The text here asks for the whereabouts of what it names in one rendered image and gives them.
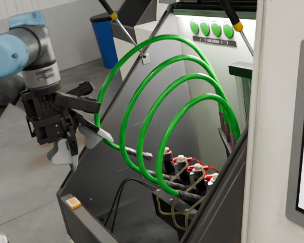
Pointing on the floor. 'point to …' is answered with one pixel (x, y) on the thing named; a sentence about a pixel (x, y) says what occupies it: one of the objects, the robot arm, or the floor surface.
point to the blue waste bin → (104, 39)
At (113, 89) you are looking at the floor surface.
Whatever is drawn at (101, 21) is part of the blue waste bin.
